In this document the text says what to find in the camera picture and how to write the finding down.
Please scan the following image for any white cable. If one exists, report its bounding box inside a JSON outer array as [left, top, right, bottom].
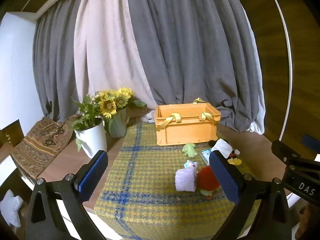
[[264, 0, 293, 143]]

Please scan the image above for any pale pink curtain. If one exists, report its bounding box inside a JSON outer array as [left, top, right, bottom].
[[74, 0, 163, 105]]

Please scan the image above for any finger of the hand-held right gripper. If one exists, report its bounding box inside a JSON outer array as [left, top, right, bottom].
[[301, 134, 320, 153], [272, 140, 302, 164]]

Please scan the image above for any teal tissue packet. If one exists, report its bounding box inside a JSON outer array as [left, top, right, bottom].
[[200, 148, 213, 166]]

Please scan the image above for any brown patterned cushion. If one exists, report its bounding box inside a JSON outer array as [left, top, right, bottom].
[[11, 116, 78, 180]]

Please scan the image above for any small green plush toy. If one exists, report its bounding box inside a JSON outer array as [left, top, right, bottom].
[[182, 143, 197, 158]]

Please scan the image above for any green plant in white pot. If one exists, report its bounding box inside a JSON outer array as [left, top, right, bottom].
[[71, 94, 108, 158]]

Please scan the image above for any gray curtain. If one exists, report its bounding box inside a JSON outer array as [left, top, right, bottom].
[[32, 0, 262, 133]]

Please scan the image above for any orange plastic crate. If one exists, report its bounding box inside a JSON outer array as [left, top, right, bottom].
[[154, 97, 222, 147]]

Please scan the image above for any red plush toy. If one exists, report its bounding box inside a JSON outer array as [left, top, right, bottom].
[[196, 166, 222, 200]]

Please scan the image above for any yellow blue plaid mat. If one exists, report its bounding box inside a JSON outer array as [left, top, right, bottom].
[[94, 121, 263, 240]]

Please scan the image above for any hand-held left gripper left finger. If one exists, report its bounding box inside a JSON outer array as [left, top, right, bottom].
[[25, 150, 109, 240]]

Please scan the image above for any lavender towel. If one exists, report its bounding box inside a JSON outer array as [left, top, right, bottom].
[[175, 166, 198, 192]]

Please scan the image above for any sunflower bouquet in green wrap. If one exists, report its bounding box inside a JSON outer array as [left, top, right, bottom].
[[96, 87, 147, 138]]

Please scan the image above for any white knitted cushion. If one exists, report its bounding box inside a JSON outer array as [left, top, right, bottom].
[[0, 189, 23, 227]]

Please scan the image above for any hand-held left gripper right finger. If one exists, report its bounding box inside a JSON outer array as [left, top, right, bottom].
[[209, 150, 293, 240]]

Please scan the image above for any black mouse plush toy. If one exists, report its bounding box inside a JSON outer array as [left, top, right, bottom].
[[209, 139, 243, 166]]

